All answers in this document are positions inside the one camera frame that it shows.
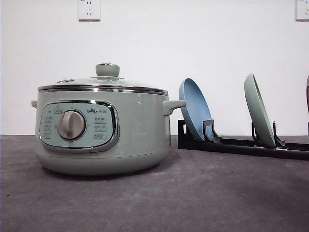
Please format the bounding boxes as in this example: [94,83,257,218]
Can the glass pot lid green knob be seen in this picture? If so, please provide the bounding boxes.
[37,63,168,95]

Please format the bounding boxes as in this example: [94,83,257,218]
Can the green plate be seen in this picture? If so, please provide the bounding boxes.
[244,74,276,148]

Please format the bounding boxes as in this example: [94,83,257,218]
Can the black plate rack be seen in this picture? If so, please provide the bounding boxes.
[178,119,309,160]

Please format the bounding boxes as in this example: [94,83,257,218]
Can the blue plate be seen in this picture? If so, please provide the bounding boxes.
[179,78,214,141]

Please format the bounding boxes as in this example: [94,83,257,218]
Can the green electric steamer pot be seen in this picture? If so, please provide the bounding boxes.
[31,90,187,175]

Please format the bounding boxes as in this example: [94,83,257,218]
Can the dark red plate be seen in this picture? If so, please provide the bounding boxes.
[306,74,309,109]

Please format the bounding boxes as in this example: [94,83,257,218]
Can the white wall socket left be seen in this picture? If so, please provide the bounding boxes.
[78,0,101,22]

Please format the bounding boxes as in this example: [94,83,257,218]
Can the white wall socket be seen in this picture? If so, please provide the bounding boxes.
[78,0,101,22]
[294,0,309,23]

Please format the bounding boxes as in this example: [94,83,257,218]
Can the white wall socket right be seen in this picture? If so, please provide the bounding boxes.
[294,0,309,23]

